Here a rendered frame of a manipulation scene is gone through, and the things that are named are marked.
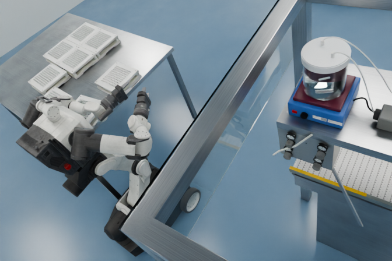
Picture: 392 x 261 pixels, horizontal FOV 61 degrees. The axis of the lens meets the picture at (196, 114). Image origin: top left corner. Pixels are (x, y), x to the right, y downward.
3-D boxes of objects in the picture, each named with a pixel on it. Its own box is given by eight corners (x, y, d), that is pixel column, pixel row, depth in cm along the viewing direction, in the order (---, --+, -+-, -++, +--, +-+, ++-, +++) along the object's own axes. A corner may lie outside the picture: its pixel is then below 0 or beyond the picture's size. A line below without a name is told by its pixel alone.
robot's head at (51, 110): (55, 123, 165) (44, 112, 158) (44, 116, 170) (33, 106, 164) (64, 113, 167) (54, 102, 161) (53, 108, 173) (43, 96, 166)
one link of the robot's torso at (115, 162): (146, 176, 233) (93, 181, 194) (129, 166, 243) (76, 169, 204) (153, 155, 232) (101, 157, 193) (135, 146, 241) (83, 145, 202)
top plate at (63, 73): (28, 83, 269) (27, 81, 267) (52, 64, 277) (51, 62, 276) (43, 94, 255) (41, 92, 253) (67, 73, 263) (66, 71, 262)
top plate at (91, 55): (58, 66, 274) (56, 63, 272) (80, 47, 282) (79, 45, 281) (73, 75, 260) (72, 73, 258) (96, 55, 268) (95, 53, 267)
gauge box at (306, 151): (280, 153, 145) (276, 126, 130) (289, 134, 150) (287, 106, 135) (331, 171, 134) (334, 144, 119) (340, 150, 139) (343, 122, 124)
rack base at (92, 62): (61, 70, 277) (59, 67, 276) (83, 52, 286) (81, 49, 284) (76, 79, 264) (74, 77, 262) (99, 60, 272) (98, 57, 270)
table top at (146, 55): (-21, 87, 301) (-24, 84, 299) (69, 15, 343) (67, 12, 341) (70, 155, 219) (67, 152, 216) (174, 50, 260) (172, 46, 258)
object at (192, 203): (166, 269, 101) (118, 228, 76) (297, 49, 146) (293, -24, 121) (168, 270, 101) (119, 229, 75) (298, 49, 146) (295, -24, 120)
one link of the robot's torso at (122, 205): (138, 225, 243) (131, 218, 233) (120, 212, 254) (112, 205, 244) (156, 202, 251) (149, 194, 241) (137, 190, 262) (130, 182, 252)
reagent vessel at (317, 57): (295, 96, 122) (293, 58, 108) (311, 68, 128) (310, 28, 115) (338, 107, 114) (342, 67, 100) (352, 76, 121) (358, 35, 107)
